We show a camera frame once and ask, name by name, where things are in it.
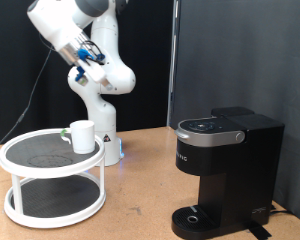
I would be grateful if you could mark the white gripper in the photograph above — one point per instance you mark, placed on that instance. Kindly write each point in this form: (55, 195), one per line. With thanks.
(94, 71)

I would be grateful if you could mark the white ceramic mug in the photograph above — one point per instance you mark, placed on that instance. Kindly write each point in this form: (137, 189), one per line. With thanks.
(83, 137)

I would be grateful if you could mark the black Keurig coffee machine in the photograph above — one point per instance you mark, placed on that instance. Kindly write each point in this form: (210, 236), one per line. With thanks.
(243, 166)

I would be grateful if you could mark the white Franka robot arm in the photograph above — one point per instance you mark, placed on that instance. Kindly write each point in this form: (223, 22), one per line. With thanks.
(100, 110)

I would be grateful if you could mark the grey vertical metal pole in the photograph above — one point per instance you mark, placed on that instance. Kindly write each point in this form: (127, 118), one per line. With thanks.
(171, 83)

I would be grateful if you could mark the white two-tier turntable rack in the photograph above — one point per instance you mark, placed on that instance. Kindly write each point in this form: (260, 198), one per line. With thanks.
(40, 150)

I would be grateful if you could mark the black fabric backdrop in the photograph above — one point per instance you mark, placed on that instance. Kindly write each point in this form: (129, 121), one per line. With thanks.
(3, 66)

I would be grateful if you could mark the grey fabric backdrop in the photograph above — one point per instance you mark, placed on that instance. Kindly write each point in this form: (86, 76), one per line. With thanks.
(283, 66)

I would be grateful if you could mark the blue mounted wrist camera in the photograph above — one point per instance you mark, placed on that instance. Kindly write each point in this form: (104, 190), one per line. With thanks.
(80, 76)

